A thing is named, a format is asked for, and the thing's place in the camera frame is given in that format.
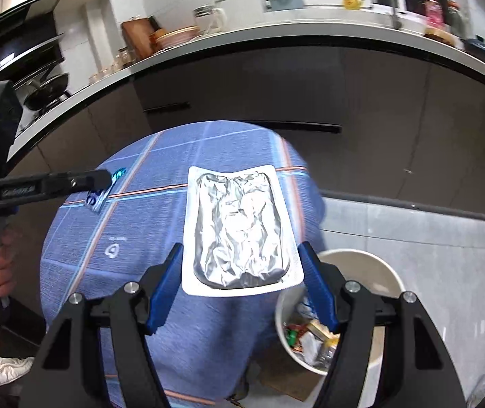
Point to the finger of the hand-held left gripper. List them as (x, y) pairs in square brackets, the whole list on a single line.
[(64, 182)]

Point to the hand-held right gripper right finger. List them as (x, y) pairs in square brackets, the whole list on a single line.
[(317, 289)]

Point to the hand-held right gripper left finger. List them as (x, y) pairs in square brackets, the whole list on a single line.
[(164, 289)]

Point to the blue and white packet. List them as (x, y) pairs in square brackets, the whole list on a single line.
[(98, 199)]

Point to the white round bin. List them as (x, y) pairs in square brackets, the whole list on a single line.
[(353, 263)]

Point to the red snack packet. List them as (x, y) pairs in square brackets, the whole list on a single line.
[(293, 332)]

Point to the clear plastic bag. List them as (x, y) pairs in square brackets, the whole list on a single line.
[(323, 355)]

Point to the person's left hand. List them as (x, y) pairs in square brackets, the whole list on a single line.
[(0, 272)]

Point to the blue plaid tablecloth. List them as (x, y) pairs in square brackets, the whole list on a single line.
[(140, 229)]

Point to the black wok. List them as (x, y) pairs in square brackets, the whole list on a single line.
[(47, 89)]

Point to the black range hood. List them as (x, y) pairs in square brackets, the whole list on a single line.
[(13, 46)]

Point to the small glass jar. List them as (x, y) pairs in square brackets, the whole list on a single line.
[(95, 78), (128, 54), (117, 63), (105, 69)]

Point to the wooden cutting board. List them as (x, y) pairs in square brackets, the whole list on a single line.
[(134, 36)]

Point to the pink bowl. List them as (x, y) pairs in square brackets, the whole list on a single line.
[(178, 36)]

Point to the dark kitchen cabinets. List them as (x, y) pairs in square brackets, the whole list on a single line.
[(268, 89)]

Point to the glass pitcher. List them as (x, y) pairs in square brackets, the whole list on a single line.
[(206, 19)]

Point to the grey kitchen countertop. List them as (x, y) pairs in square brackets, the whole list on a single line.
[(310, 29)]

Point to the pot with wooden lid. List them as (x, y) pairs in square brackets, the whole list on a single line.
[(438, 35)]

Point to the yellow cup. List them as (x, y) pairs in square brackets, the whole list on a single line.
[(352, 2)]

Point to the dark blue pot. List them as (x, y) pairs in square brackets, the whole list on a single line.
[(478, 47)]

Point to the pink bottle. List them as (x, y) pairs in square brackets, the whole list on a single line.
[(433, 12)]

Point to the glass storage jar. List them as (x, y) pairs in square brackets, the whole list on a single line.
[(457, 19)]

